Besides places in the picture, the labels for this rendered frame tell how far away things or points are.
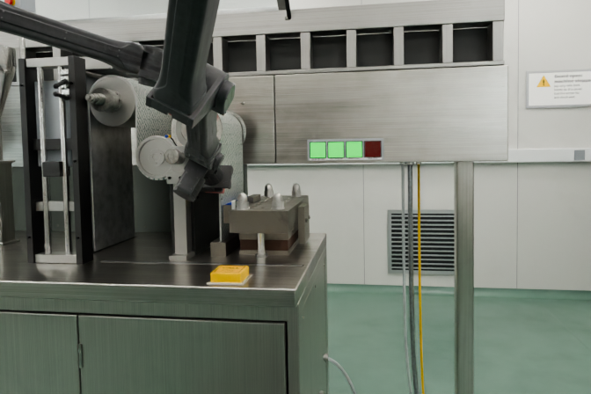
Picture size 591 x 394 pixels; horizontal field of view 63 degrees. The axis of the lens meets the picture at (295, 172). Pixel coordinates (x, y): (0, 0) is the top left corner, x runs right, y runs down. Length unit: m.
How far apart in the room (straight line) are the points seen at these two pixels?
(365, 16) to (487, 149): 0.58
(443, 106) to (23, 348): 1.34
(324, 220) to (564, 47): 2.26
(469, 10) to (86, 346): 1.43
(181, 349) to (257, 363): 0.18
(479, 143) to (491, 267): 2.59
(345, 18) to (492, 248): 2.82
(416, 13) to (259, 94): 0.57
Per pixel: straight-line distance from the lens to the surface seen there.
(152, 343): 1.20
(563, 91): 4.17
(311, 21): 1.66
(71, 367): 1.32
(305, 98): 1.61
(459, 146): 1.61
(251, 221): 1.28
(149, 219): 1.80
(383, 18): 1.65
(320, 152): 1.59
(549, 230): 4.19
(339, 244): 4.01
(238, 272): 1.08
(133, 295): 1.15
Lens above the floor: 1.20
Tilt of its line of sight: 3 degrees down
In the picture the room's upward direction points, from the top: 1 degrees counter-clockwise
